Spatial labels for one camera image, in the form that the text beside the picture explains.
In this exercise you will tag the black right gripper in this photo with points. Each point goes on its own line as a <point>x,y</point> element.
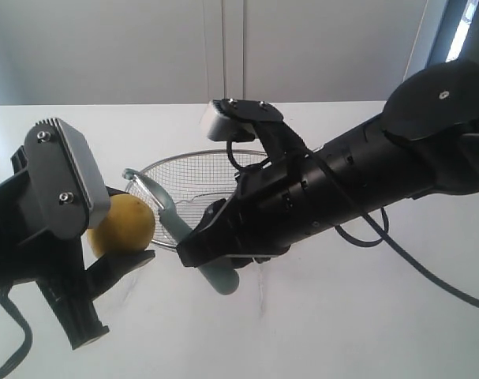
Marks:
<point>273,208</point>

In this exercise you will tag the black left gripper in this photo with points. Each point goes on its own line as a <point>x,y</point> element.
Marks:
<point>30,252</point>

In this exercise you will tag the yellow lemon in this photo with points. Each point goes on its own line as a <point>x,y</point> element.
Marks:
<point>128,227</point>

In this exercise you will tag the teal handled vegetable peeler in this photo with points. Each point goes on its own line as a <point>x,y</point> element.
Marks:
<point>222,277</point>

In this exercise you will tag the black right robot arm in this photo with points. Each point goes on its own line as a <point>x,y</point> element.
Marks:
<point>424,141</point>

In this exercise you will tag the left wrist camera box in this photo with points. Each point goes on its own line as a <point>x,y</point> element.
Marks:
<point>65,177</point>

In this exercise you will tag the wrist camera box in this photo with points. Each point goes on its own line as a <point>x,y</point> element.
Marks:
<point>65,177</point>
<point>239,120</point>

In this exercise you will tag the metal wire mesh basket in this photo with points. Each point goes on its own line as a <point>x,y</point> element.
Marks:
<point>194,180</point>

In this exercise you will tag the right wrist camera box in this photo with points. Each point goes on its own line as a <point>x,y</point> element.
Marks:
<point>239,120</point>

